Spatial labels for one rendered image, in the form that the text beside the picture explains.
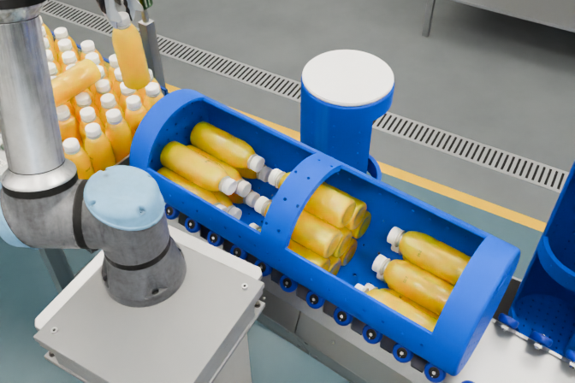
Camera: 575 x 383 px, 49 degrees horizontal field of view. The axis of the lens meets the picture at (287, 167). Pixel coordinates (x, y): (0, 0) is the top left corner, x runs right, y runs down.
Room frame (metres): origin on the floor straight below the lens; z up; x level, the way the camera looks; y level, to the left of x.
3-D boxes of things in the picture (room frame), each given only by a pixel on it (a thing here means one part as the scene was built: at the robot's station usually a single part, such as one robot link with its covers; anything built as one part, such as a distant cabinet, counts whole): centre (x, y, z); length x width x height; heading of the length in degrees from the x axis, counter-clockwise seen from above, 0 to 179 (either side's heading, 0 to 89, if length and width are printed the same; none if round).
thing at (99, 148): (1.24, 0.51, 0.99); 0.07 x 0.07 x 0.19
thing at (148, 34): (1.76, 0.45, 0.55); 0.04 x 0.04 x 1.10; 53
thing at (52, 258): (1.13, 0.69, 0.50); 0.04 x 0.04 x 1.00; 53
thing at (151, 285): (0.69, 0.26, 1.27); 0.15 x 0.15 x 0.10
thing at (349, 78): (1.55, -0.19, 1.03); 0.28 x 0.28 x 0.01
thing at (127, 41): (1.33, 0.39, 1.27); 0.07 x 0.07 x 0.19
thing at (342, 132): (1.55, -0.19, 0.59); 0.28 x 0.28 x 0.88
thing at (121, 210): (0.69, 0.27, 1.39); 0.13 x 0.12 x 0.14; 88
